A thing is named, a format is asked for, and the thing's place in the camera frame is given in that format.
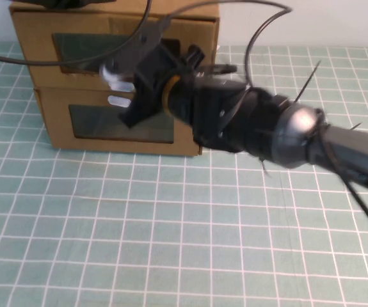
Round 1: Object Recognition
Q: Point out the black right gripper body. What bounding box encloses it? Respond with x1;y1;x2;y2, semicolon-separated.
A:
118;44;255;155

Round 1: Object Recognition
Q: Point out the cardboard drawer with worn window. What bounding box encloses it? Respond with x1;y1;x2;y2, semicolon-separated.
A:
12;12;218;93

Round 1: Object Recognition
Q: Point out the cardboard drawer with clean window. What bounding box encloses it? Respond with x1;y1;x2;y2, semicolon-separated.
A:
37;88;201;157

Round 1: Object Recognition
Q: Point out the white plastic drawer handle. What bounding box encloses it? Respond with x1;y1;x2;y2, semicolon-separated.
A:
108;79;136;93
107;95;132;109

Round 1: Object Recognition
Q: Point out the black zip tie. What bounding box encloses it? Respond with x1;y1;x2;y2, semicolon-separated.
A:
294;59;323;104

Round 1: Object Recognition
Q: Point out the green checked tablecloth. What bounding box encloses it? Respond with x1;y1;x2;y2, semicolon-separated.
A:
0;41;368;307

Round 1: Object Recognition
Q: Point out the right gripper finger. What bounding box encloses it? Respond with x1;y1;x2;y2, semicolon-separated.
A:
101;17;172;81

